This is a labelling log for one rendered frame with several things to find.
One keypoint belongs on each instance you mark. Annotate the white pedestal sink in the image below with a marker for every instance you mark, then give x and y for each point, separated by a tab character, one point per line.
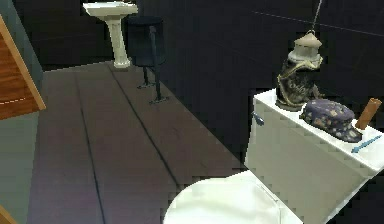
116	30

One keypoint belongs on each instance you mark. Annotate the white toilet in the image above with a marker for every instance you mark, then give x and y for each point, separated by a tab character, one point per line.
300	166

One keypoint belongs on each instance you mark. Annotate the purple speckled cloth cap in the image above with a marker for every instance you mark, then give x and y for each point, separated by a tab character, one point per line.
330	118

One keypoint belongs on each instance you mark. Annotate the blue stick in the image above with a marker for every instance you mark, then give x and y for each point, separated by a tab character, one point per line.
366	144

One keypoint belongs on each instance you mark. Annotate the black garbage can on stilts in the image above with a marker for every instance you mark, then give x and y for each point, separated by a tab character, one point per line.
145	40

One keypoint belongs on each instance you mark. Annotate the dark statue with pale top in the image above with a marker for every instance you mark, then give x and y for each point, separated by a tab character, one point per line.
298	80

